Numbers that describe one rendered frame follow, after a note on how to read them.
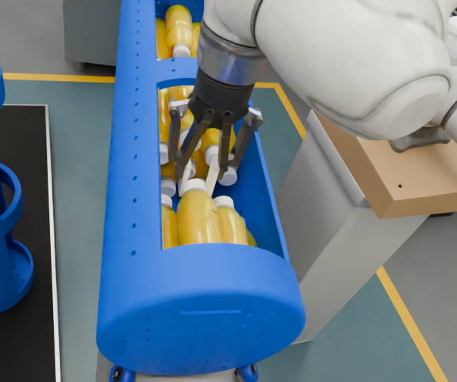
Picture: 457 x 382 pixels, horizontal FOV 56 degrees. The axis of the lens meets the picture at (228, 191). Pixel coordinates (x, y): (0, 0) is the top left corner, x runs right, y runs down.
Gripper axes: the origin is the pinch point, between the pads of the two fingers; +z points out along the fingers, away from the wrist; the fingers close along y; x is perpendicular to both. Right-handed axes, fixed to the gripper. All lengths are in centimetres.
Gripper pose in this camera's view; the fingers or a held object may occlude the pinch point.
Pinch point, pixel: (198, 176)
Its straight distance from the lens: 69.1
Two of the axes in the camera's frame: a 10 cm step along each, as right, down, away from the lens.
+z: -2.4, 6.5, 7.2
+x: 1.3, 7.6, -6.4
